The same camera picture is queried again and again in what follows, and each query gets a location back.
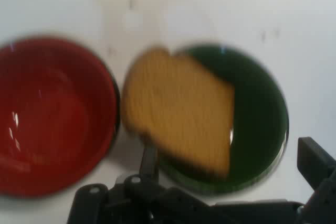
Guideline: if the dark green plate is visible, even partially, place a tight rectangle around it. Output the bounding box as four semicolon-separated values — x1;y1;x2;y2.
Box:
123;44;291;195

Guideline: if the red bowl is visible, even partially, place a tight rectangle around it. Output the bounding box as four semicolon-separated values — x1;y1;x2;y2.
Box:
0;35;121;199

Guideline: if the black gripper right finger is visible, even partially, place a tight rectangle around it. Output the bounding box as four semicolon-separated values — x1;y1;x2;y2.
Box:
296;136;336;224

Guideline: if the brown bread slice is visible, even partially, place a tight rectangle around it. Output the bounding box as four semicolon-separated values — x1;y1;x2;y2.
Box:
122;47;236;179

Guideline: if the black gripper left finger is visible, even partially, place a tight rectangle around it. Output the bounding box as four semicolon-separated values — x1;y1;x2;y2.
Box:
67;142;218;224

